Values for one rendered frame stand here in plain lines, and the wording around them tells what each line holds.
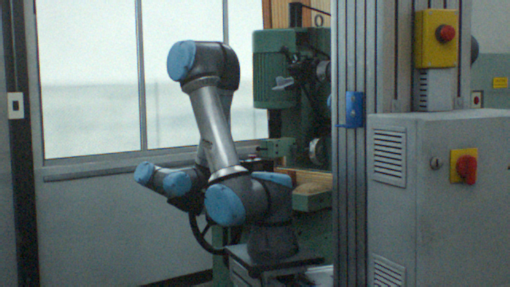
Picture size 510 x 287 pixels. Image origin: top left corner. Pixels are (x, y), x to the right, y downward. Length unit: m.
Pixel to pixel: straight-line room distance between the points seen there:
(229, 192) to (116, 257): 2.17
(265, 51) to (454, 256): 1.29
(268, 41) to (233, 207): 0.96
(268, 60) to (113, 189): 1.55
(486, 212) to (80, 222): 2.58
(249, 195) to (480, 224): 0.59
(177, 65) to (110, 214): 2.02
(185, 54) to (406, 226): 0.76
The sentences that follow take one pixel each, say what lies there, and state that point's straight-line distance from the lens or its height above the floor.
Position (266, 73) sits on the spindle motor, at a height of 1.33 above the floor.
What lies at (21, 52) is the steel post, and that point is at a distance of 3.34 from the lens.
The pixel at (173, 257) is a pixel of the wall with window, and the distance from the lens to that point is 3.90.
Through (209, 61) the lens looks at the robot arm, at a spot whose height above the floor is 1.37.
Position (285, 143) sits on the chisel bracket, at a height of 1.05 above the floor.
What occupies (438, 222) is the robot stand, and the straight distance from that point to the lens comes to 1.33.
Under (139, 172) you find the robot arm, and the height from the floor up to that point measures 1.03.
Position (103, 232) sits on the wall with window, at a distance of 3.65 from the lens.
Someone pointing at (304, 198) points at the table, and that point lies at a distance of 2.21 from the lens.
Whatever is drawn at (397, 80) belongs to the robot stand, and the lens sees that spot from 1.49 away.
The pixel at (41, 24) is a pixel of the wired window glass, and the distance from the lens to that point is 3.54.
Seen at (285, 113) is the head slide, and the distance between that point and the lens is 2.56.
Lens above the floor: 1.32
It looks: 6 degrees down
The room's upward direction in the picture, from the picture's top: 1 degrees counter-clockwise
